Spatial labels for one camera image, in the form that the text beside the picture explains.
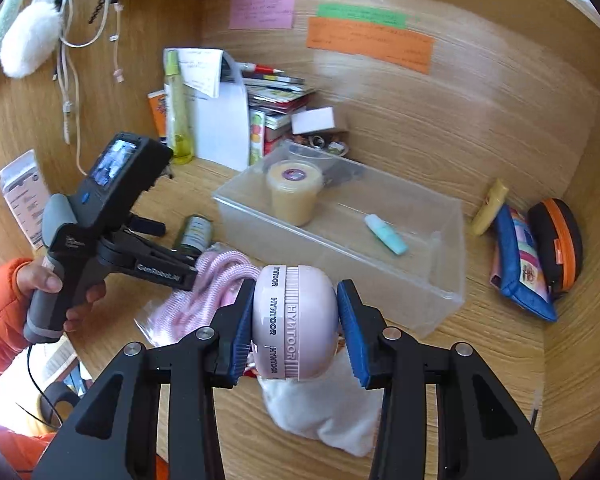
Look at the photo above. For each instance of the black orange zip case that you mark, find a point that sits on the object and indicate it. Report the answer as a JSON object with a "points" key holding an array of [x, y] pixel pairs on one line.
{"points": [[559, 244]]}

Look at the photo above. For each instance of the white fluffy duster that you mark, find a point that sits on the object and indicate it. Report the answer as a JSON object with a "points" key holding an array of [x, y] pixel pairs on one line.
{"points": [[31, 39]]}

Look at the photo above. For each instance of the left hand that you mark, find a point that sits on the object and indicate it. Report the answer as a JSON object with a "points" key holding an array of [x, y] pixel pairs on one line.
{"points": [[34, 276]]}

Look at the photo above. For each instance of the red white marker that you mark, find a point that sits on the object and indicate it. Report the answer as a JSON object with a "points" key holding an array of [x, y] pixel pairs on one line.
{"points": [[254, 68]]}

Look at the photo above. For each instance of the bowl of trinkets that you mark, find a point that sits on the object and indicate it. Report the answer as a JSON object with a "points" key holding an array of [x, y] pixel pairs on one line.
{"points": [[331, 143]]}

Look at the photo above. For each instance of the small teal bottle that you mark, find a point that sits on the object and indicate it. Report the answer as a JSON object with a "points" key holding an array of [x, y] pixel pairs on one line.
{"points": [[386, 234]]}

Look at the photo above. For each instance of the orange tube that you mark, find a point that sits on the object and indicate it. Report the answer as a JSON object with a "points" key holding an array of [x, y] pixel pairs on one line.
{"points": [[157, 104]]}

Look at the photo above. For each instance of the blue colourful pouch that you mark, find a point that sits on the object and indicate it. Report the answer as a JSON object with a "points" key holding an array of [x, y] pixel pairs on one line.
{"points": [[520, 275]]}

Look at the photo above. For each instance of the stack of books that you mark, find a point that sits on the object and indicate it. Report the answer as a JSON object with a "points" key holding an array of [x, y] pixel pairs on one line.
{"points": [[272, 99]]}

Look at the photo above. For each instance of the white cloth pouch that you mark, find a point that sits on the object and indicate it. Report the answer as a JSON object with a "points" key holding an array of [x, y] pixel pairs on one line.
{"points": [[332, 408]]}

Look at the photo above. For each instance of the green sticky note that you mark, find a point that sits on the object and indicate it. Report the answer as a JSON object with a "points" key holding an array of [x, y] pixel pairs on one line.
{"points": [[366, 14]]}

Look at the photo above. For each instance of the dark green small jar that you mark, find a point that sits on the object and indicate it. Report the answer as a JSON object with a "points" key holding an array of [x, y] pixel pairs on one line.
{"points": [[194, 237]]}

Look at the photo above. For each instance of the clear plastic bin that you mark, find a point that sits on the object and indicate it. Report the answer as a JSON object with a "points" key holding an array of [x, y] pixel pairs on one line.
{"points": [[417, 290]]}

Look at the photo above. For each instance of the yellow spray bottle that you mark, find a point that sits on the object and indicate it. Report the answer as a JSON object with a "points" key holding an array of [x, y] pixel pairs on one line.
{"points": [[178, 135]]}

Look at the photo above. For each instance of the pink sticky note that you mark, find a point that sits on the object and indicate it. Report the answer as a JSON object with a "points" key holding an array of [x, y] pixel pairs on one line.
{"points": [[261, 14]]}

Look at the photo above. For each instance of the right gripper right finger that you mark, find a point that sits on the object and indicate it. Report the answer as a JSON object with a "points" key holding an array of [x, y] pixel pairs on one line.
{"points": [[483, 434]]}

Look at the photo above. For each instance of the white paper packet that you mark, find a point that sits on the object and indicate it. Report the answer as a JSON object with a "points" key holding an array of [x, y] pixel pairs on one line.
{"points": [[25, 192]]}

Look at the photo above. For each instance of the pink round case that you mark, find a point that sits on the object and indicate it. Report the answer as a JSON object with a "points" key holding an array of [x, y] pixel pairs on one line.
{"points": [[294, 322]]}

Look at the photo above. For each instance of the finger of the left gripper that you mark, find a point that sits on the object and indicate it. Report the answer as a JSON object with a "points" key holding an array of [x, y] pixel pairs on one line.
{"points": [[147, 226], [125, 252]]}

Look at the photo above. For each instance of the orange sticky note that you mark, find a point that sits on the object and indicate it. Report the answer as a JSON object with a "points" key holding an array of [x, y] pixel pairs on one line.
{"points": [[402, 47]]}

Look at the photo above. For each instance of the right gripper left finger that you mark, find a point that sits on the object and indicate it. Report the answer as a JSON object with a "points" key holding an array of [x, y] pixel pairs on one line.
{"points": [[112, 433]]}

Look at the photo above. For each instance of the orange jacket sleeve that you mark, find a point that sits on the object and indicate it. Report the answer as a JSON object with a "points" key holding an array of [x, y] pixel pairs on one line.
{"points": [[20, 451]]}

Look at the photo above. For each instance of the beige tape roll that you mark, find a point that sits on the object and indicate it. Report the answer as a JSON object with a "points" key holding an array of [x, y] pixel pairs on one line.
{"points": [[294, 187]]}

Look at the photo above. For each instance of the white paper file holder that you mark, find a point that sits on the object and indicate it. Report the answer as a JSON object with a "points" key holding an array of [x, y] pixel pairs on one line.
{"points": [[217, 106]]}

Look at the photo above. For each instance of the white small box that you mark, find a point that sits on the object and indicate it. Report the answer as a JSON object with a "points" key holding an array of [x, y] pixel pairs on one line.
{"points": [[325, 119]]}

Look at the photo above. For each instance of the yellow tube bottle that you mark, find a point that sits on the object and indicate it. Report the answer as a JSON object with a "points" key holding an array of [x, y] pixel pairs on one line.
{"points": [[492, 204]]}

